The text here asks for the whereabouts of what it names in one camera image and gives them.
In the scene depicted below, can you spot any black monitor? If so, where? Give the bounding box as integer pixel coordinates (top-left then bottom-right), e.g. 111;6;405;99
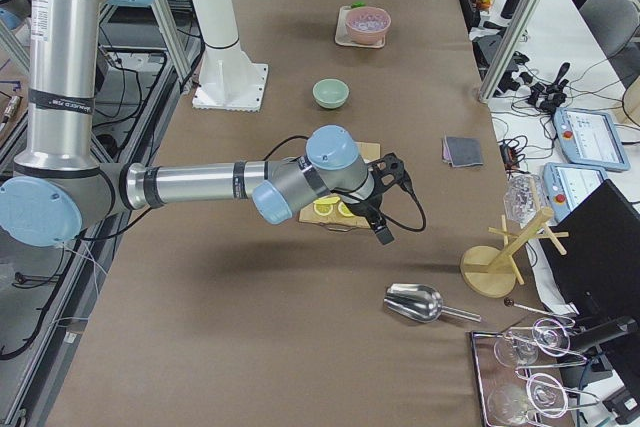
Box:
541;180;639;321

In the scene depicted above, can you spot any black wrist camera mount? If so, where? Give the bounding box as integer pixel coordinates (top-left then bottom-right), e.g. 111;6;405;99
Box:
367;153;405;197

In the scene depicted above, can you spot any bamboo cutting board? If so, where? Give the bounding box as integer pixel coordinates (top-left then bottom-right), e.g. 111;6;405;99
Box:
298;141;383;230

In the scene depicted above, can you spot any upper teach pendant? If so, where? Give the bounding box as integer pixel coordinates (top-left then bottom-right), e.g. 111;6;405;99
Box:
553;107;631;172

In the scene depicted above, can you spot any wooden mug tree stand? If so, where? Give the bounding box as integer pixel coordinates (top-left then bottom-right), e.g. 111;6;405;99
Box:
460;207;569;298

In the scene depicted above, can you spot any lower teach pendant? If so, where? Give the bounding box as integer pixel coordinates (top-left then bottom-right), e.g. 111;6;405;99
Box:
542;162;608;222

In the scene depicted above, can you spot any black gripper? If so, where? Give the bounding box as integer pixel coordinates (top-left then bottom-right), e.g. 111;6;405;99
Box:
346;193;394;245

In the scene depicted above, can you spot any teach pendant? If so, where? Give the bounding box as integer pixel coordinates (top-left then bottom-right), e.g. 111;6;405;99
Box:
553;107;631;172
542;162;608;222

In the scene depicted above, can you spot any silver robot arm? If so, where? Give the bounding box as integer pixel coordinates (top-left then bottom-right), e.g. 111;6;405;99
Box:
1;0;392;247

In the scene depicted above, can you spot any aluminium frame post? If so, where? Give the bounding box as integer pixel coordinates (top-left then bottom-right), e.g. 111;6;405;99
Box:
478;0;540;104

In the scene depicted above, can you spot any metal ice scoop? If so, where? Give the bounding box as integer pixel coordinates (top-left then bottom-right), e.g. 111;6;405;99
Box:
383;283;482;323

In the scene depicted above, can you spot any lower wine glass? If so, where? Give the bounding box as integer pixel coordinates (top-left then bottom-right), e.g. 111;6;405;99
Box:
486;373;569;426

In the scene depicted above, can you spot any grey folded cloth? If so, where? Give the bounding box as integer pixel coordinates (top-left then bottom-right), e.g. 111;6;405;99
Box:
442;136;483;167

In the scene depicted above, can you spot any black bar spoon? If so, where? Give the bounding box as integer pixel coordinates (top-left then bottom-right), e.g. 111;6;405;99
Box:
503;297;573;321

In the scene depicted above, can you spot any cream plastic tray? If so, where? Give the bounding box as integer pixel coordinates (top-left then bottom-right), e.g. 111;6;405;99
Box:
334;5;386;49

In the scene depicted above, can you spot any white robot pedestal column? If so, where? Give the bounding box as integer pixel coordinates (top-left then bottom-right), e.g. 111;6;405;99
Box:
192;0;268;112

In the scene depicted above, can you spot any mint green ceramic bowl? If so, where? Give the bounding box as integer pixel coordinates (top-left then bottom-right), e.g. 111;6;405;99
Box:
312;78;350;110

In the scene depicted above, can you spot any upper wine glass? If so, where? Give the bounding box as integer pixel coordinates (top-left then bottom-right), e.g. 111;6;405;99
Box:
493;318;570;368

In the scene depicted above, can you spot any wine glass rack tray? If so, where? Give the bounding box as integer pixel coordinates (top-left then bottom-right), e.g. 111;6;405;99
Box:
469;316;600;426

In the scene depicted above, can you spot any pink bowl of ice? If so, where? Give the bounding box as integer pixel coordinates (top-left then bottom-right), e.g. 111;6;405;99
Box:
345;6;391;45

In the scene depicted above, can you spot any purple folded cloth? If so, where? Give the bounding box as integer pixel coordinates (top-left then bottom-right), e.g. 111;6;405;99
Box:
442;139;451;163

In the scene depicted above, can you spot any crystal glass cup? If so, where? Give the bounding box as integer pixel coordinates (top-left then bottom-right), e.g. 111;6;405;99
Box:
503;174;541;224

